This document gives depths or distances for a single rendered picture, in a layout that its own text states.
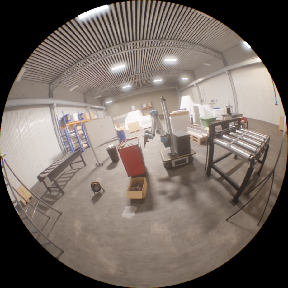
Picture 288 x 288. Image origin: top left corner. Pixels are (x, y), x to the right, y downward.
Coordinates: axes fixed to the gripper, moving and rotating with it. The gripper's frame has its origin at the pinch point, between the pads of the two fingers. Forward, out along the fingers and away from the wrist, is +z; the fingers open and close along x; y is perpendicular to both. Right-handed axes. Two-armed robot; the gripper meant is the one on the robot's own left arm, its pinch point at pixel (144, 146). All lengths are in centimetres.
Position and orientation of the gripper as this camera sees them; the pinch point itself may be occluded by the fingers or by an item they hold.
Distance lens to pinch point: 223.3
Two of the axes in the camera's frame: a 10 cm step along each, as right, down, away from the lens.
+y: -9.8, -2.0, 0.6
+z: -1.5, 8.6, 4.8
